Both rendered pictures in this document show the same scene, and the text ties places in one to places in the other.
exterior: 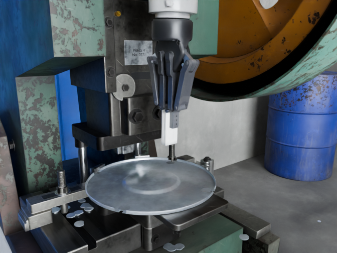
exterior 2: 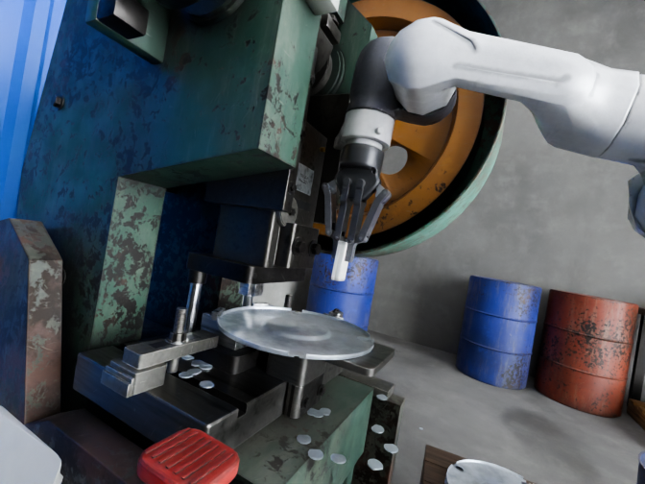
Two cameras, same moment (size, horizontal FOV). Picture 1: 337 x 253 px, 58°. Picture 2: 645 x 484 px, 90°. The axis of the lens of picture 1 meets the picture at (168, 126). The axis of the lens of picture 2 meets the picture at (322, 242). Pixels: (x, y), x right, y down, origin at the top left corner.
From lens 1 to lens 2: 0.31 m
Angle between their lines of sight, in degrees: 29
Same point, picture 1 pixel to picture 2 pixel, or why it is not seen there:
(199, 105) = not seen: hidden behind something
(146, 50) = (308, 180)
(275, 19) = (397, 184)
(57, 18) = (271, 107)
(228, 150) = not seen: hidden behind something
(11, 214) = (44, 385)
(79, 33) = (282, 133)
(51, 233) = (172, 398)
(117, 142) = (265, 276)
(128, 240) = (273, 405)
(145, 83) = (301, 213)
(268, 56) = (394, 215)
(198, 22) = not seen: hidden behind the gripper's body
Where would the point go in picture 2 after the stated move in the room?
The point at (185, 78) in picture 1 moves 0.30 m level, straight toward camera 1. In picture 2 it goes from (378, 207) to (570, 194)
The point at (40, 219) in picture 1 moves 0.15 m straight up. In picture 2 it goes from (151, 378) to (168, 273)
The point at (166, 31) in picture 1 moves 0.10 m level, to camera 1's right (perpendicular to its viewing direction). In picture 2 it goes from (367, 157) to (414, 172)
